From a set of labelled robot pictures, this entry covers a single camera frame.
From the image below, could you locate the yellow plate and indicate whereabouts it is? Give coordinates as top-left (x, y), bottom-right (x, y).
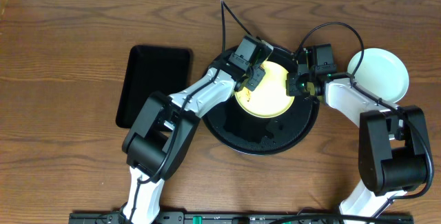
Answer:
top-left (235, 61), bottom-right (295, 119)

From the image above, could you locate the light blue plate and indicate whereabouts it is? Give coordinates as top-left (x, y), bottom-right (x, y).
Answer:
top-left (355, 48), bottom-right (409, 103)

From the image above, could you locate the black cable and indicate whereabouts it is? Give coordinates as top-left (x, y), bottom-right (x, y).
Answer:
top-left (119, 0), bottom-right (254, 224)
top-left (294, 21), bottom-right (435, 224)

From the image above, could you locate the black rectangular tray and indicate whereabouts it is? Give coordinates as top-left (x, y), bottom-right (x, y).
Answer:
top-left (116, 45), bottom-right (192, 128)

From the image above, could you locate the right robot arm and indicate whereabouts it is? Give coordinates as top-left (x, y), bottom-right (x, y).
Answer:
top-left (286, 72), bottom-right (435, 223)

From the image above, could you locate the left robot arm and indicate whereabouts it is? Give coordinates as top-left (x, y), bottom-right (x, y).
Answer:
top-left (119, 63), bottom-right (265, 223)

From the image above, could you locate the black round tray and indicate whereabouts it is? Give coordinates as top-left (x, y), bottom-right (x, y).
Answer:
top-left (201, 43), bottom-right (320, 156)

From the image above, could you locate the right black cable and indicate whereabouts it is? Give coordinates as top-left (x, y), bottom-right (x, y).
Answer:
top-left (294, 21), bottom-right (435, 224)

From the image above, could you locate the left black cable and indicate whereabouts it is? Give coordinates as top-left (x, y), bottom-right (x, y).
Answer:
top-left (119, 0), bottom-right (254, 224)

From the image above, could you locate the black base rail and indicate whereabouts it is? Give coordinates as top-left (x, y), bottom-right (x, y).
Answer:
top-left (68, 210), bottom-right (414, 224)

